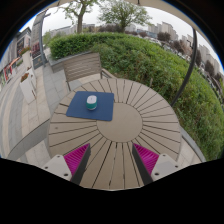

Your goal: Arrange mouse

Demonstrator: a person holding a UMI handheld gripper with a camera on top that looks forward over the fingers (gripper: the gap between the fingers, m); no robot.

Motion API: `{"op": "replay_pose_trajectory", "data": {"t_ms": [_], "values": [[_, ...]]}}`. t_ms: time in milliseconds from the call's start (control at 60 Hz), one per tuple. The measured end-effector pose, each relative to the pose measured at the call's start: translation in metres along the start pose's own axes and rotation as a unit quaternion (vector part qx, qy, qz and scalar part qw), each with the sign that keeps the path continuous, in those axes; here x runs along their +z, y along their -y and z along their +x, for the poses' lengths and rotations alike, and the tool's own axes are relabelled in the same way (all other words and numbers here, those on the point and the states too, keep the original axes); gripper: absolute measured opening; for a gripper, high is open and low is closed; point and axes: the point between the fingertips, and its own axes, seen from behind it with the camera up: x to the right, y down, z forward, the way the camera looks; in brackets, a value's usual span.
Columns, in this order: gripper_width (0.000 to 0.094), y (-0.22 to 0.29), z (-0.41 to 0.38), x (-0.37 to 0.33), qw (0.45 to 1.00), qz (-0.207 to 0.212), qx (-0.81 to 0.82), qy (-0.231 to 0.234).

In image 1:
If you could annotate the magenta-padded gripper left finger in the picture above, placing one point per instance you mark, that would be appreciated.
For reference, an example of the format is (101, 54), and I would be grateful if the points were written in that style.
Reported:
(60, 166)

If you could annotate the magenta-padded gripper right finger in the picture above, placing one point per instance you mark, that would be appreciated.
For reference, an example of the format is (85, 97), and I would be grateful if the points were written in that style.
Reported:
(163, 166)

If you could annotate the white and teal computer mouse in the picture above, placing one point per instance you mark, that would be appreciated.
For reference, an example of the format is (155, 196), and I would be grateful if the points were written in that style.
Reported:
(91, 101)

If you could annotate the blue mouse pad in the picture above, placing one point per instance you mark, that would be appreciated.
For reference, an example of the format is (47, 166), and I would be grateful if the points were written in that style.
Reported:
(76, 108)

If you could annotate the white planter box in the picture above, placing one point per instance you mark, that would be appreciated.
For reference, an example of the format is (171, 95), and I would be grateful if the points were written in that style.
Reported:
(27, 90)

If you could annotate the slatted wooden chair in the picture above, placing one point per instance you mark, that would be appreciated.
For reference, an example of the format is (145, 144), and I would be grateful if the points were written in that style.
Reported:
(81, 66)

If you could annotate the green hedge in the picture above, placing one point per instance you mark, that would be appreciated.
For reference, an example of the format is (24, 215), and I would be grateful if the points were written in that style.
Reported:
(150, 60)

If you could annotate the dark curved umbrella pole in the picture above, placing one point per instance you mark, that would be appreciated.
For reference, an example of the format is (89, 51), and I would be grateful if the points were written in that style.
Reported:
(192, 60)

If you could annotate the distant apartment buildings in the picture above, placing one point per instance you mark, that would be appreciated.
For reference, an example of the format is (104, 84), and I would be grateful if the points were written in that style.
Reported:
(166, 26)

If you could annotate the bare-trunked leaning tree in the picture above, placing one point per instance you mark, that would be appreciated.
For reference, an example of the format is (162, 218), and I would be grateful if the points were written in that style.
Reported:
(80, 20)

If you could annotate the round leafy tree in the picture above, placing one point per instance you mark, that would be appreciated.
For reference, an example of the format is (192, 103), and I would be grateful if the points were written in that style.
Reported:
(123, 15)

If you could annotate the beige umbrella canopy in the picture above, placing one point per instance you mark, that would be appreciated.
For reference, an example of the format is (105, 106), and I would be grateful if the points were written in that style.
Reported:
(160, 3)

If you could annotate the grey lamp post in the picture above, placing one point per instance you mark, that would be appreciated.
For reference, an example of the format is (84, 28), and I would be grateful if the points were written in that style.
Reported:
(42, 40)

